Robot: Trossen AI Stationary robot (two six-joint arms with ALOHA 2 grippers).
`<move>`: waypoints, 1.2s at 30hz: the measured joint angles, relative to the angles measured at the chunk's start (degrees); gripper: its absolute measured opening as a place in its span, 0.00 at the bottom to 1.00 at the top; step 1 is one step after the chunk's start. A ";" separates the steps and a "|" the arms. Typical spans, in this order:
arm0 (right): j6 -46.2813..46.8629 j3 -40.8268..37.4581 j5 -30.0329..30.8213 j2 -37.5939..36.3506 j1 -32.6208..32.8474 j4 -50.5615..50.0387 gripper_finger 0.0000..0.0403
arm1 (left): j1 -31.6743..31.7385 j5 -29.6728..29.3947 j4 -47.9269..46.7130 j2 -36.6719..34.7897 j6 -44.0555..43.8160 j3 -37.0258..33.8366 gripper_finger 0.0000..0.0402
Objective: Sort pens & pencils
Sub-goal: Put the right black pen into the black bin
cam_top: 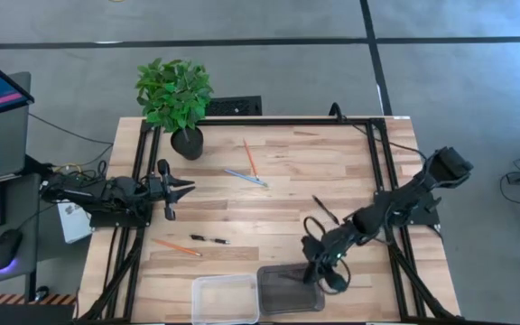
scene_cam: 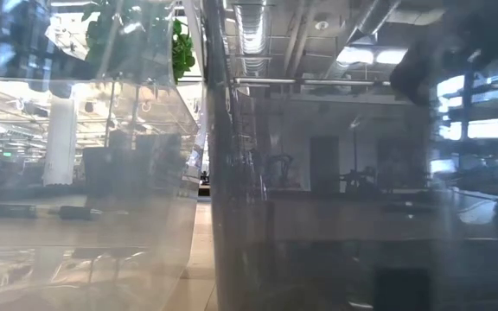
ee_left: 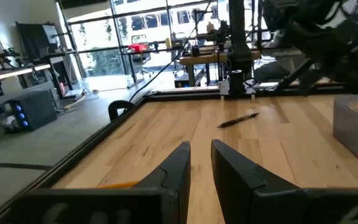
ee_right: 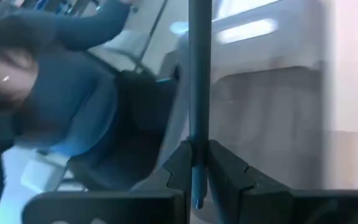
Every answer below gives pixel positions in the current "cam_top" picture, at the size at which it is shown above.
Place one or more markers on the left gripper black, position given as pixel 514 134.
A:
pixel 166 192

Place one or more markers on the orange black hazard strip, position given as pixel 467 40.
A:
pixel 21 299

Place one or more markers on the clear plastic container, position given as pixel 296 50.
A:
pixel 226 300

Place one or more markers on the orange pencil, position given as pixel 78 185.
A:
pixel 250 158
pixel 176 247

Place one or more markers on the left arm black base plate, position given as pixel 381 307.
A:
pixel 120 221

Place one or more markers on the grey side desk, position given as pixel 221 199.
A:
pixel 21 203

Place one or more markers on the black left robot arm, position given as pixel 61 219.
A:
pixel 106 192

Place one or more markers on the black caster wheel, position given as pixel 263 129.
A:
pixel 41 293

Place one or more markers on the black computer mouse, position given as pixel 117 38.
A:
pixel 5 248

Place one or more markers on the black plant pot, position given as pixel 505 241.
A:
pixel 188 144

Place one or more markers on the black aluminium table frame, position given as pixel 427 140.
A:
pixel 287 122

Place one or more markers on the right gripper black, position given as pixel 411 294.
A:
pixel 323 253

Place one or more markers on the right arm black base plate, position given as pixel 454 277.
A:
pixel 418 216

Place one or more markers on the clear pen with black grip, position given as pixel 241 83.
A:
pixel 209 239

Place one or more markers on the green leafy artificial plant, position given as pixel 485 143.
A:
pixel 174 92

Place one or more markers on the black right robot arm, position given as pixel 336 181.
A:
pixel 404 198

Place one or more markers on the all-black pen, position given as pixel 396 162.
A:
pixel 325 210

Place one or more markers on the dark mesh tray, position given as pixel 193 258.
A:
pixel 287 291

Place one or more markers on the black floor vent grille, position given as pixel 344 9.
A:
pixel 235 107

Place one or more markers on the blue pencil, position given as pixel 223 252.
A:
pixel 244 177

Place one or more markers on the white printed box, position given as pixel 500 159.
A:
pixel 75 225

